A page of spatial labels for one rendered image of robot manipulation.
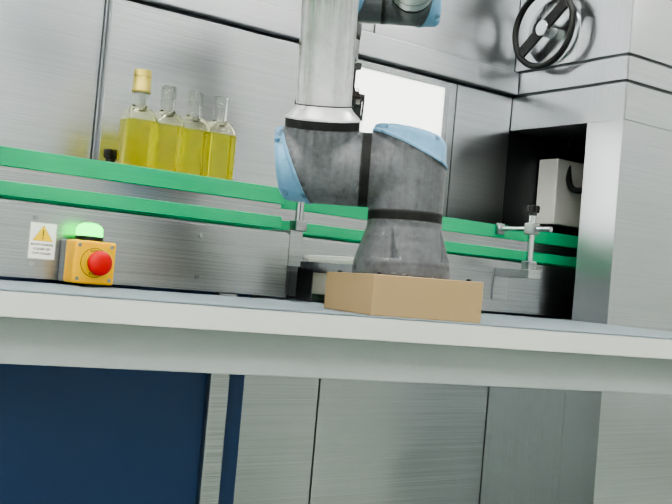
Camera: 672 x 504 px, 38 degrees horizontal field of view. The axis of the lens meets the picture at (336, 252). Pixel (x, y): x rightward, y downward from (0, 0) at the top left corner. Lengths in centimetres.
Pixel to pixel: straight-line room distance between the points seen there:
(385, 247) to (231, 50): 82
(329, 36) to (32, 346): 61
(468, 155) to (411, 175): 111
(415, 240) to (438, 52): 111
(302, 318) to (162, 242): 47
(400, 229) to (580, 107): 115
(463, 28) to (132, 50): 94
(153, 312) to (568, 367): 69
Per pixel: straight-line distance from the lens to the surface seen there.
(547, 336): 152
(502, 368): 154
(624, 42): 247
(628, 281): 243
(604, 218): 241
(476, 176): 258
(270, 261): 183
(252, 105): 215
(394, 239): 144
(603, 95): 247
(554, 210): 268
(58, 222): 166
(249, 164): 213
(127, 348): 132
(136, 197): 173
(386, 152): 146
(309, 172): 146
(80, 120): 201
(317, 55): 146
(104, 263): 158
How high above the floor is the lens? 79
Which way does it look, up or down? 2 degrees up
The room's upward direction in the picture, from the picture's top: 5 degrees clockwise
